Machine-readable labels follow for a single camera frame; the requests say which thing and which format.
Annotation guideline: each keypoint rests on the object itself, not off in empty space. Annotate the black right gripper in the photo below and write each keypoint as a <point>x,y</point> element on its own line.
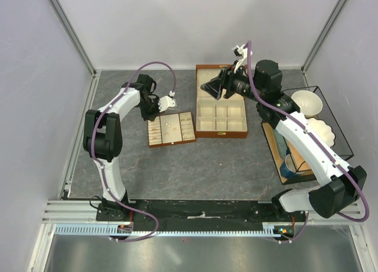
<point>225,80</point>

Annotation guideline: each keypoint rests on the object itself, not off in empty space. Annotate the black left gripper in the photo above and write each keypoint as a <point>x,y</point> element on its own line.
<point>151,117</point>

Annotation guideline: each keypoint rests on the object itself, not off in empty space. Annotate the small brown jewelry tray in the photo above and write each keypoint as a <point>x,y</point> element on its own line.
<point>184,134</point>

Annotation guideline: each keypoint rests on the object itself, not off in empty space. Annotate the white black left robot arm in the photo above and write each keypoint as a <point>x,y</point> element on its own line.
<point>102,139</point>

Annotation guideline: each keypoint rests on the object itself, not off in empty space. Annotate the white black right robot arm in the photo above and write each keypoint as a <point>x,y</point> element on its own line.
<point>339,184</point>

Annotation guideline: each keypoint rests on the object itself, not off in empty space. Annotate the large brown jewelry box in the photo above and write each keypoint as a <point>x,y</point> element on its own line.
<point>223,118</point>

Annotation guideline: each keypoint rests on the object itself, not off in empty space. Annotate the light blue oblong plate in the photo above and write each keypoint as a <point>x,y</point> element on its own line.
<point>279,145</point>

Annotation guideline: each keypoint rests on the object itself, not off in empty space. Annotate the white bowl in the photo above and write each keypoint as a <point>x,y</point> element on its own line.
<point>309,103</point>

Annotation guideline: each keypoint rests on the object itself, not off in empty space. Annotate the blue cup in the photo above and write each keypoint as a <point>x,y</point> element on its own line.
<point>287,168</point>

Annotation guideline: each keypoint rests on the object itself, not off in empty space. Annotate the white scalloped dish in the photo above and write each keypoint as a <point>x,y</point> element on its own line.
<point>323,130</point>

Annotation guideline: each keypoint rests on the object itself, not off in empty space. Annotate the wooden rack base board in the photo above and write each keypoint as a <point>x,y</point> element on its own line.
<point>303,171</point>

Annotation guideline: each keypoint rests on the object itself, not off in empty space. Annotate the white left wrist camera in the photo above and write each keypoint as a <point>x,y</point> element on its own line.
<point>167,102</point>

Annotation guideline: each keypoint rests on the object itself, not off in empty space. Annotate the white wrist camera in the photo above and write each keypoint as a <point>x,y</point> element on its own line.
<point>167,102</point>
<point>241,53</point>

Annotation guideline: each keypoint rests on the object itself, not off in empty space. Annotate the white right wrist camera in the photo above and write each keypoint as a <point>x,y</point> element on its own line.
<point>241,53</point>

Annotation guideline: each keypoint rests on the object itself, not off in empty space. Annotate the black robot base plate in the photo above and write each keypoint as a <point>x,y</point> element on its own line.
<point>206,214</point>

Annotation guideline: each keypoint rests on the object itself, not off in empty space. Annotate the black wire rack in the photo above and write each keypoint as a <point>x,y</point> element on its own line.
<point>341,146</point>

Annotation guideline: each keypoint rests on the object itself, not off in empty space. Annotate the right aluminium frame post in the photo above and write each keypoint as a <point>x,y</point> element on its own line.
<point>326,29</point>

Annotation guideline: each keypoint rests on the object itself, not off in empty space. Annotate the aluminium frame post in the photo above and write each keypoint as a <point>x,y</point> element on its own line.
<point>326,29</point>
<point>72,35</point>

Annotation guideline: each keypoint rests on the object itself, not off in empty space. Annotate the left aluminium frame post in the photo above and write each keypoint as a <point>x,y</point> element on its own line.
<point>72,35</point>

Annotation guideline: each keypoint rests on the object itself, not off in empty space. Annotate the light blue cable duct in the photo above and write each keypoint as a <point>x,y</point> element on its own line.
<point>265,230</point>

